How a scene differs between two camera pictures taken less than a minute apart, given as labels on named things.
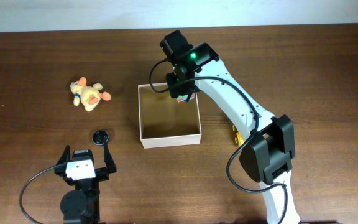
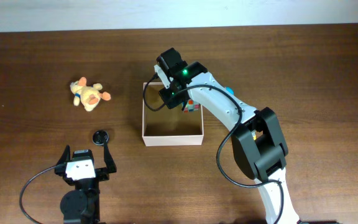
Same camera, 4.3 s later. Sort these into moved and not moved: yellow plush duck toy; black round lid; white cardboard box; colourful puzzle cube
Moved: colourful puzzle cube
Not moved: black round lid; white cardboard box; yellow plush duck toy
